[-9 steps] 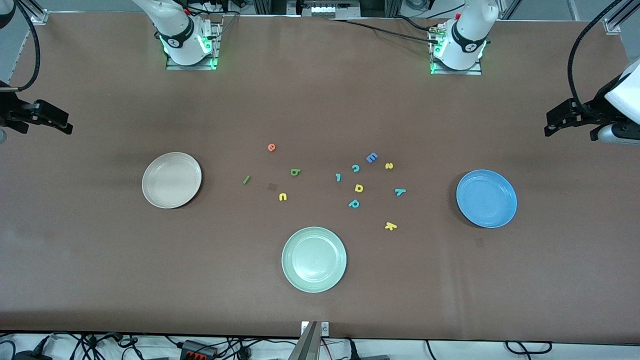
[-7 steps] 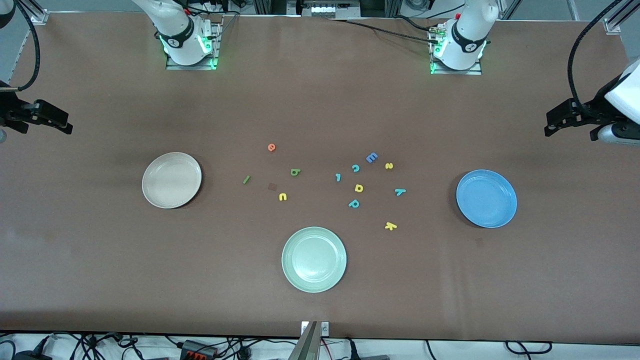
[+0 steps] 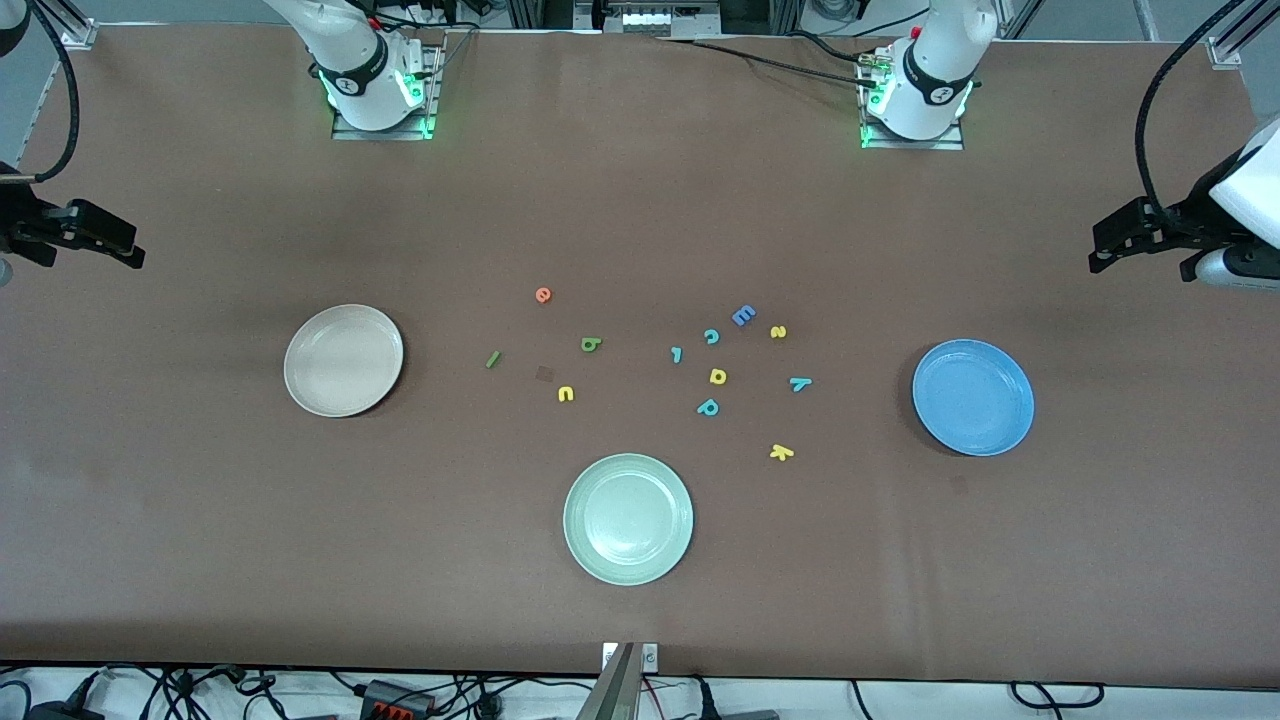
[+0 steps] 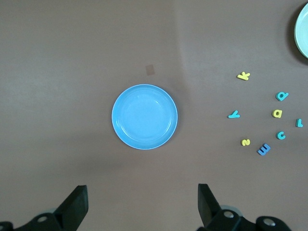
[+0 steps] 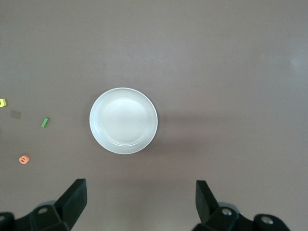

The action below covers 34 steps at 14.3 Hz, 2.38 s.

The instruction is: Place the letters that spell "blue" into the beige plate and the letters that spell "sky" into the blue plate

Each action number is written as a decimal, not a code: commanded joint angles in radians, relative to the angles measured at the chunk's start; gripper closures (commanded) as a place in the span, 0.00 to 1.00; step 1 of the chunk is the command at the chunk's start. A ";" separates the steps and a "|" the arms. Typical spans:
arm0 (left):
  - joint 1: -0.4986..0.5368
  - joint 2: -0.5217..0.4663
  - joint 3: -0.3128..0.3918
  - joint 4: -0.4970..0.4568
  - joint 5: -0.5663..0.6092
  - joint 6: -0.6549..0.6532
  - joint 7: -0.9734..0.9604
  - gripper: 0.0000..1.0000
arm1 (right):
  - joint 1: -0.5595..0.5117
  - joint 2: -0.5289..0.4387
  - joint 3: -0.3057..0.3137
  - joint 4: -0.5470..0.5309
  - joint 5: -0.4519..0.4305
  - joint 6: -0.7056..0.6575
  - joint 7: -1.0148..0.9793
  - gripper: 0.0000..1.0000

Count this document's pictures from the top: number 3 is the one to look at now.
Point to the small white bracket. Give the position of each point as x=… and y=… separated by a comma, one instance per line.
x=650, y=656

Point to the beige brown plate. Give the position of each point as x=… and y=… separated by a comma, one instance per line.
x=343, y=360

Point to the grey equipment box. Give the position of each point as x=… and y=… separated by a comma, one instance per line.
x=650, y=15

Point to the aluminium frame post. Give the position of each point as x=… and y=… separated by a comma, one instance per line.
x=70, y=25
x=1240, y=35

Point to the blue plate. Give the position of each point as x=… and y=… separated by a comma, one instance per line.
x=973, y=397

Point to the black orange power strip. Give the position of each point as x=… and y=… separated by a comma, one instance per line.
x=400, y=698

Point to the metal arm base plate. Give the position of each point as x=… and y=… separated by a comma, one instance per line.
x=955, y=143
x=430, y=125

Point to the teal letter p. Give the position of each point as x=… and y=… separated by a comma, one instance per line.
x=708, y=407

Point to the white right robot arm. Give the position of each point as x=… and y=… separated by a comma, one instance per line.
x=365, y=70

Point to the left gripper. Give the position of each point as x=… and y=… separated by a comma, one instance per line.
x=1188, y=220

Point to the yellow letter k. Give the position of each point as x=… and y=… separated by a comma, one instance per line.
x=780, y=452

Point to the blue letter E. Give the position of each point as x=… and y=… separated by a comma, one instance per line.
x=743, y=316

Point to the pale green plate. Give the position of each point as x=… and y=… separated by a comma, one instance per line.
x=628, y=518

